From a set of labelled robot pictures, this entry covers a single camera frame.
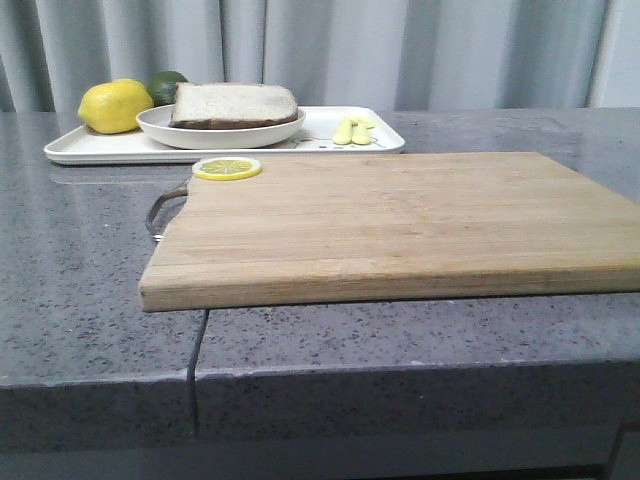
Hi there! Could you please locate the grey curtain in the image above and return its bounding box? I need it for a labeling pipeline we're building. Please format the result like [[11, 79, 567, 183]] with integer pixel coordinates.
[[1, 1, 639, 112]]

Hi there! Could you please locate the white rectangular tray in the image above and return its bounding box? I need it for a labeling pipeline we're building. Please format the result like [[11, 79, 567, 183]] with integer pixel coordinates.
[[44, 106, 405, 166]]

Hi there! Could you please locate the green lime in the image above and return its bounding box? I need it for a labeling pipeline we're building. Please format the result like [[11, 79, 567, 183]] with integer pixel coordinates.
[[146, 70, 188, 107]]

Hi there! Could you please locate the lemon slice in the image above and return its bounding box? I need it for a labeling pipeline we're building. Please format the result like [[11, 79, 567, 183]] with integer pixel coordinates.
[[192, 156, 263, 181]]

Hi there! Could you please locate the cutting board strap handle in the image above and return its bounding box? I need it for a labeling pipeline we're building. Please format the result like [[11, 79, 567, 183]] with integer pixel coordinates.
[[144, 182, 188, 244]]

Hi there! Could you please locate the white oval plate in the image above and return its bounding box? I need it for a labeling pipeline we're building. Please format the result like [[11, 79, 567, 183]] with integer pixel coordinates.
[[136, 105, 306, 150]]

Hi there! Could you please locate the yellow lemon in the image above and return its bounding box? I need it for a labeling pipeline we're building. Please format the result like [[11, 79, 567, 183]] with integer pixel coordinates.
[[77, 78, 154, 134]]

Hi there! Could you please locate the yellow-green small utensil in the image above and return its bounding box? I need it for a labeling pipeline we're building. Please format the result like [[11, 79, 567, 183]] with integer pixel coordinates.
[[332, 116, 357, 145], [351, 117, 375, 145]]

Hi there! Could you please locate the bread slice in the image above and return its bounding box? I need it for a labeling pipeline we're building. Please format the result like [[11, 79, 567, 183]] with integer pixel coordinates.
[[169, 82, 298, 130]]

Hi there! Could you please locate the wooden cutting board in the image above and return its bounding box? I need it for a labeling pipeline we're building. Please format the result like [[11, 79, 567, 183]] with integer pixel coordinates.
[[139, 152, 639, 312]]

